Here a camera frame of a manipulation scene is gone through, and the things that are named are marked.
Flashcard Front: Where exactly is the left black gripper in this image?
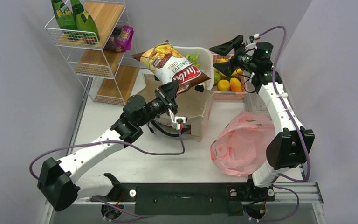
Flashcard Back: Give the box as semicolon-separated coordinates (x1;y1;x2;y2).
137;80;179;127

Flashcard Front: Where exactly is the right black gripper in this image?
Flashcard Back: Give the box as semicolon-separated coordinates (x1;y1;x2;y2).
209;36;257;77

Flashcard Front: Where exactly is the orange yellow mango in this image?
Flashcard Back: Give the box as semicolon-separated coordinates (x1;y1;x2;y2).
229;77;242;92

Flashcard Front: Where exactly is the yellow snack packet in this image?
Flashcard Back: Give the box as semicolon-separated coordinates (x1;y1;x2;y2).
132;40;210;94

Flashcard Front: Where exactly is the beige canvas tote bag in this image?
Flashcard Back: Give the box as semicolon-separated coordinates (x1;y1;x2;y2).
138;74;216;142

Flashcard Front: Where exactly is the pink plastic grocery bag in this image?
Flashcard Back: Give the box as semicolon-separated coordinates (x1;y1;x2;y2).
210;111;275;177

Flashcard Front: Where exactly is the green glass bottle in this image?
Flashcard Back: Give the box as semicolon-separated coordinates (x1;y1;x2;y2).
70;0;100;45
51;0;80;41

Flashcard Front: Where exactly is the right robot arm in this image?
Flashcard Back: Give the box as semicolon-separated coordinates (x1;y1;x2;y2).
209;35;315;200

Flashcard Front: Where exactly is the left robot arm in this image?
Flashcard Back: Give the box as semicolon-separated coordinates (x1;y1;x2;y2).
37;81;179;211

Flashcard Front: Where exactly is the green lime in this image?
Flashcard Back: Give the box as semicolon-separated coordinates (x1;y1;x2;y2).
214;72;222;85

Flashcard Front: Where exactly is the white plastic tub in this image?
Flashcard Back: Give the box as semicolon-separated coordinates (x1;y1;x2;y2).
175;46;214;90

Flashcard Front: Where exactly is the yellow lemon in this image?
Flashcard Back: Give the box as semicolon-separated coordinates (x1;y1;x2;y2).
217;79;231;91

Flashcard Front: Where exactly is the pink plastic basket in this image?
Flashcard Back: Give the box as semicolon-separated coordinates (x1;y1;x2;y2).
211;54;248;101

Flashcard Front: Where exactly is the metal tray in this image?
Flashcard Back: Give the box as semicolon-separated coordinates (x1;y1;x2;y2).
244;70;296;121

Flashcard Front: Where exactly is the purple snack packet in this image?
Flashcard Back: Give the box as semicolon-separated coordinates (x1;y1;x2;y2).
104;25;134;52

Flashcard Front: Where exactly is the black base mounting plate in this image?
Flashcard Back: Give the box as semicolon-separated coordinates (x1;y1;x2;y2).
91;182;275;216

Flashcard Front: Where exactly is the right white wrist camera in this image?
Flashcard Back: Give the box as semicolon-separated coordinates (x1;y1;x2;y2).
245;33;260;51

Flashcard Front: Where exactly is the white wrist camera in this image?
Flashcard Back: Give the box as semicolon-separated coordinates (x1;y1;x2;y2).
168;109;187;130
245;33;260;51

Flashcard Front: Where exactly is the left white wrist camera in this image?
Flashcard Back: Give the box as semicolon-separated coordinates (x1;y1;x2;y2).
168;109;187;130

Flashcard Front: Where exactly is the white wire wooden shelf rack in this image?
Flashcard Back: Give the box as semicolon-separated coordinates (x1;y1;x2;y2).
45;0;140;105

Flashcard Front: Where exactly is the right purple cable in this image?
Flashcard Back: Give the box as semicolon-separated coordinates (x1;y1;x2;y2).
253;25;312;223

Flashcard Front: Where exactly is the purple cable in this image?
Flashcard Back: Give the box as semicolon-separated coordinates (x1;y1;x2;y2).
28;128;186;223
253;25;312;223

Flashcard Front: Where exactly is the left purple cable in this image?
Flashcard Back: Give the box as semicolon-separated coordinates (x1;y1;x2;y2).
28;128;186;223

